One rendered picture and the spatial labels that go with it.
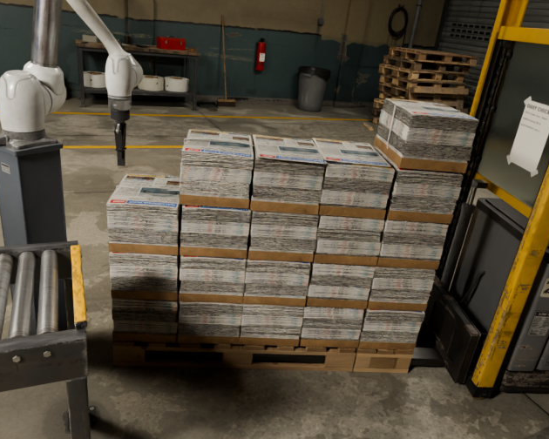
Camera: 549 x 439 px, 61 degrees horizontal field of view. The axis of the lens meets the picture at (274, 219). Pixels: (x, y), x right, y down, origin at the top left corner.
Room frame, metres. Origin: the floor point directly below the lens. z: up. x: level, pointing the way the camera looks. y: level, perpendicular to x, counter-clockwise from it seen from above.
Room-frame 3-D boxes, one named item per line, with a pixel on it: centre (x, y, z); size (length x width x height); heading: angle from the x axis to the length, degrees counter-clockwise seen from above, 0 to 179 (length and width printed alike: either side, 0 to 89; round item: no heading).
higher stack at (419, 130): (2.06, -0.60, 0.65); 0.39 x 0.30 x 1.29; 8
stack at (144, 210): (1.96, 0.12, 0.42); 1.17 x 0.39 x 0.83; 98
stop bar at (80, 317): (1.15, 0.55, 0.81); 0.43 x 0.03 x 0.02; 26
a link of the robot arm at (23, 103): (1.83, 1.05, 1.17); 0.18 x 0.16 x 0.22; 5
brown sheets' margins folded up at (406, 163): (2.06, -0.60, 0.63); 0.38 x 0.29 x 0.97; 8
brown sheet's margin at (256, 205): (1.98, -0.01, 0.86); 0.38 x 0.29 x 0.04; 8
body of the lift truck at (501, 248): (2.16, -1.39, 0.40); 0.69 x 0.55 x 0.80; 8
